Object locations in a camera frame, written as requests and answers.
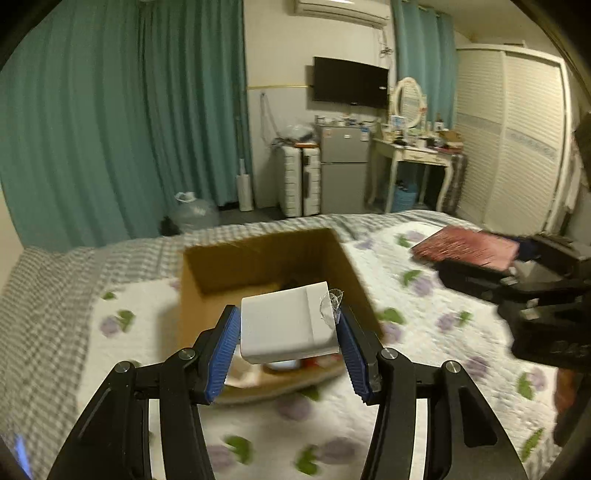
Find red book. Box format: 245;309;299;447
412;226;520;271

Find white rectangular box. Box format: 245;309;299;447
240;281;342;364

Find white plastic bottle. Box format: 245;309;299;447
225;352;263;389

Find right hand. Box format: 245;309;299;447
554;369;579;414

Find white floral quilt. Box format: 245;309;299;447
77;221;558;479

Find dark checkered suitcase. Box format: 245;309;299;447
443;153;468;215

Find blue basket under table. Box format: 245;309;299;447
392;182;418;213

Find grey checkered bed sheet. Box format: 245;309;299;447
1;210;470;479

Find white louvered wardrobe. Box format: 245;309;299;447
455;44;572;235

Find white dressing table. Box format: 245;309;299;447
367;138;455;214

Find light blue capsule object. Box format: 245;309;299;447
263;360;301;373

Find open cardboard box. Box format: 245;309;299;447
178;228;383;405

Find oval vanity mirror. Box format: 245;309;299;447
389;77;427;128

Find silver mini fridge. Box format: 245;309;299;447
318;126;370;214

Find white suitcase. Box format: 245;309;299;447
274;146;322;218

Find clear water jug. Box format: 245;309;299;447
172;191;219;233

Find green curtain right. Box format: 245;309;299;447
391;1;458;128

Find green curtain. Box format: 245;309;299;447
1;1;250;251
391;1;458;128

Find white roll by curtain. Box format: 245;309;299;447
236;158;253;212

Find white air conditioner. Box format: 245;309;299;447
294;0;391;28

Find green curtain left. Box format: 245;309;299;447
1;1;250;251

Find black wall television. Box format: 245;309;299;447
312;56;389;109

